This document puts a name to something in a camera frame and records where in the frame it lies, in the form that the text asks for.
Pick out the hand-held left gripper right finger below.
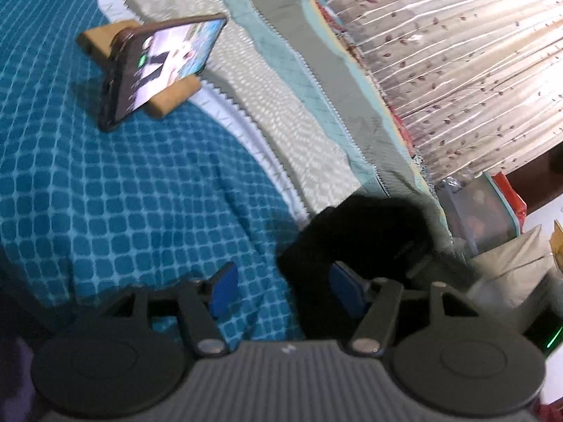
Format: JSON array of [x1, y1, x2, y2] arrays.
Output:
[[329, 262, 480, 357]]

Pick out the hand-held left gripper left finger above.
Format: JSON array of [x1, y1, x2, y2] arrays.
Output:
[[102, 262, 240, 358]]

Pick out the black pants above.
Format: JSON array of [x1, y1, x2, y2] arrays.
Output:
[[276, 193, 481, 344]]

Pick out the patterned teal bedsheet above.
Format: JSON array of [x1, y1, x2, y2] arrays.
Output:
[[0, 0, 468, 344]]

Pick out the beige cushion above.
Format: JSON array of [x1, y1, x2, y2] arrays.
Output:
[[466, 224, 561, 317]]

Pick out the wooden phone stand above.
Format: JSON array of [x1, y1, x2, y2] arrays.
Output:
[[77, 20, 202, 120]]

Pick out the black smartphone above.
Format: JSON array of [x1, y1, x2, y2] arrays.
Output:
[[97, 13, 228, 133]]

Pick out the beige leaf print curtain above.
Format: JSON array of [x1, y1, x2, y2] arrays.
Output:
[[296, 0, 563, 182]]

